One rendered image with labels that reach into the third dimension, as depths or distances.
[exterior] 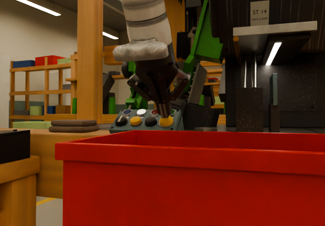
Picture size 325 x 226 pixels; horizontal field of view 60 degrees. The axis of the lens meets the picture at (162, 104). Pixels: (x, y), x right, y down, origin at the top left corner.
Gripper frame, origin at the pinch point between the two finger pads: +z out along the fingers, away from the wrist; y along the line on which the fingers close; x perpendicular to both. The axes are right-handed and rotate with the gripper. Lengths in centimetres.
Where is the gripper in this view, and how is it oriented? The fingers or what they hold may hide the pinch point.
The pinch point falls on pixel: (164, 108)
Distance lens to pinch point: 57.9
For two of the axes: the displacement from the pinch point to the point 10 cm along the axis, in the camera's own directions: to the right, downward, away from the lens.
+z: 1.7, 8.3, 5.3
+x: -2.4, 5.5, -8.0
